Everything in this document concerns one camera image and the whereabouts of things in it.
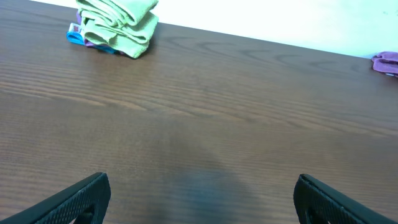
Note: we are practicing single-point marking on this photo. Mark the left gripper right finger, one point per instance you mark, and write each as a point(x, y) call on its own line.
point(318, 203)

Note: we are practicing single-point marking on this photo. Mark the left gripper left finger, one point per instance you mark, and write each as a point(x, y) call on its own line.
point(84, 202)

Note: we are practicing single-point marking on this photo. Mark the green microfiber cloth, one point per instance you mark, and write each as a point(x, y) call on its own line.
point(115, 13)

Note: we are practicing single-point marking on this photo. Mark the crumpled purple cloth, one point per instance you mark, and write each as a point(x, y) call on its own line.
point(385, 62)

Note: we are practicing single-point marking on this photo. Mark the folded blue cloth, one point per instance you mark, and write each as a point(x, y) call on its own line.
point(73, 34)

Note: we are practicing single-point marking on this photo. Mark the folded green cloth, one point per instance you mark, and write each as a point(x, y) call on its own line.
point(131, 40)

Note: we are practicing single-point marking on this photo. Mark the folded purple cloth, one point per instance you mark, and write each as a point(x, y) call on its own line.
point(87, 43)

